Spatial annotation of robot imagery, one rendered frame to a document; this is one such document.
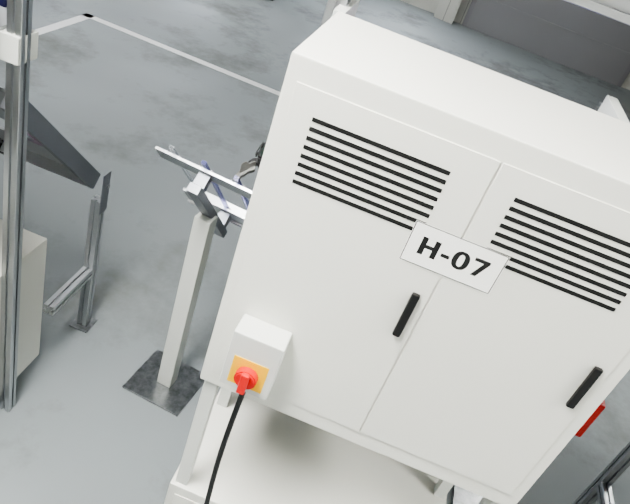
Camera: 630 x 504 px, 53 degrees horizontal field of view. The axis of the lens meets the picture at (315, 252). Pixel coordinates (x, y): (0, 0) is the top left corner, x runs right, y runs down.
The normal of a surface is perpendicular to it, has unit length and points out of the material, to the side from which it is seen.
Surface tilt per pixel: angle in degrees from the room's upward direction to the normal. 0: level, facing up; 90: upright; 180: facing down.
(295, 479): 0
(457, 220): 90
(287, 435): 0
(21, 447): 0
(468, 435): 90
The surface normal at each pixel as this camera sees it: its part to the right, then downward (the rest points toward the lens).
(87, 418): 0.29, -0.78
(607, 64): -0.27, 0.49
